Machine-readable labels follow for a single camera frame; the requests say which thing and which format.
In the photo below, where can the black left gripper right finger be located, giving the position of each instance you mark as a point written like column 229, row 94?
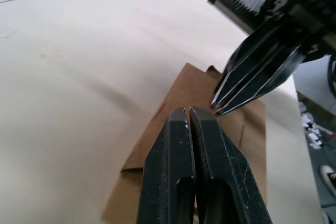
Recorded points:
column 225, row 176

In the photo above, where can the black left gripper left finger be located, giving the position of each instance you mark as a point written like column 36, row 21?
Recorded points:
column 165, row 171

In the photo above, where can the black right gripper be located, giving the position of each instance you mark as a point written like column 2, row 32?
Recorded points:
column 296, row 11

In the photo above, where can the small brown cardboard box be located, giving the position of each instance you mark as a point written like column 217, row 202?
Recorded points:
column 246, row 134

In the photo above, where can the black wheel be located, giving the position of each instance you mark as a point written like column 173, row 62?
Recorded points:
column 332, row 74

